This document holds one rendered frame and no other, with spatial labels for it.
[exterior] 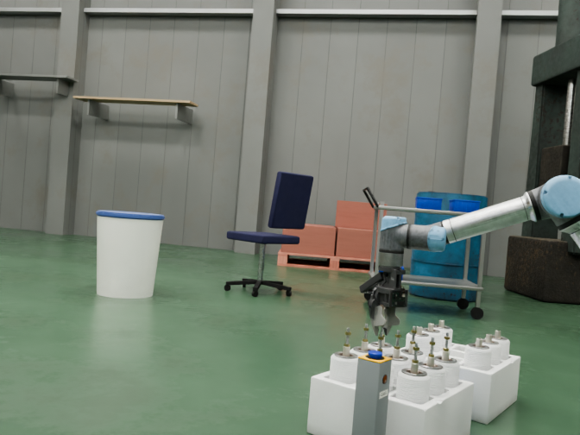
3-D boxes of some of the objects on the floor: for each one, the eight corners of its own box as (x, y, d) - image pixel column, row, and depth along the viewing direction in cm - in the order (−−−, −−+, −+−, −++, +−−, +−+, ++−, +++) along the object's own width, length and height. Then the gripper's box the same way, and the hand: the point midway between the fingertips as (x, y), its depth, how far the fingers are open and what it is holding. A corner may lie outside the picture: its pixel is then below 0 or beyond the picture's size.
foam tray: (469, 437, 195) (474, 382, 195) (419, 473, 164) (425, 409, 164) (367, 405, 219) (370, 356, 218) (305, 432, 188) (311, 376, 187)
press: (587, 295, 648) (614, -10, 642) (619, 311, 542) (652, -55, 536) (501, 286, 668) (526, -10, 662) (515, 299, 562) (546, -54, 556)
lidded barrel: (120, 286, 451) (126, 211, 450) (172, 294, 432) (178, 216, 431) (75, 293, 408) (81, 209, 406) (129, 302, 389) (136, 214, 388)
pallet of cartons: (394, 268, 791) (400, 205, 790) (389, 277, 677) (395, 204, 676) (285, 257, 824) (290, 197, 823) (263, 263, 710) (268, 193, 709)
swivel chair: (305, 293, 493) (315, 176, 491) (279, 300, 443) (289, 170, 441) (244, 285, 515) (254, 172, 514) (213, 291, 465) (223, 167, 463)
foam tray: (516, 400, 240) (520, 356, 240) (487, 425, 208) (491, 374, 208) (425, 378, 263) (429, 337, 262) (387, 397, 231) (391, 351, 230)
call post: (383, 469, 164) (392, 359, 164) (370, 478, 159) (380, 363, 158) (361, 462, 169) (369, 354, 168) (348, 469, 163) (357, 357, 163)
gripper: (386, 268, 173) (380, 341, 173) (414, 269, 178) (409, 339, 179) (368, 265, 180) (362, 334, 180) (396, 265, 186) (390, 333, 186)
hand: (380, 330), depth 182 cm, fingers open, 3 cm apart
